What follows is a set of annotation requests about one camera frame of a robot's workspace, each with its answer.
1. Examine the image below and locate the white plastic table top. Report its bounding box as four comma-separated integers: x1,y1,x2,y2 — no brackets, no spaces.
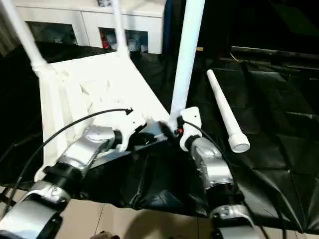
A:
33,51,175,183

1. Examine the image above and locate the white plastic table leg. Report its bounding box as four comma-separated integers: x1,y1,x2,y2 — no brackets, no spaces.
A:
112,0,131,57
168,0,206,125
206,69,251,153
1,0,50,73

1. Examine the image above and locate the black plastic mat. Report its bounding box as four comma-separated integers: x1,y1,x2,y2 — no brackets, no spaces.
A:
0,41,319,234

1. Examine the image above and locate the black horizontal bar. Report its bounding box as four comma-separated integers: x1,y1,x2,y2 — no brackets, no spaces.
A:
230,46,319,61

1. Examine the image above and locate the white glass-door cabinet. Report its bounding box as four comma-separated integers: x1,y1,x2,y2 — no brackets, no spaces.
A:
14,0,165,54

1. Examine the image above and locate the dark furniture with brass label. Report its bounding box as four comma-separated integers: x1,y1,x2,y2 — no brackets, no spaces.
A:
163,0,319,55

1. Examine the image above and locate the grey curtain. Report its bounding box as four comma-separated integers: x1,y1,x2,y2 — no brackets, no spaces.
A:
0,9,20,57

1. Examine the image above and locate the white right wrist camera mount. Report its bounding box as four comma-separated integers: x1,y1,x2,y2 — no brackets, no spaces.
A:
178,107,202,152

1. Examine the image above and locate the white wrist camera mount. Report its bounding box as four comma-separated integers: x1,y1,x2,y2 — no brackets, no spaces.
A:
117,111,151,153
178,107,202,152

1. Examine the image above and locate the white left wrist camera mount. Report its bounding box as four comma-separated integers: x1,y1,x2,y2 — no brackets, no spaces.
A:
117,111,151,153

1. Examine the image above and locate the black folding table frame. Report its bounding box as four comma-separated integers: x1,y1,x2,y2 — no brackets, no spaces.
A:
0,186,18,208

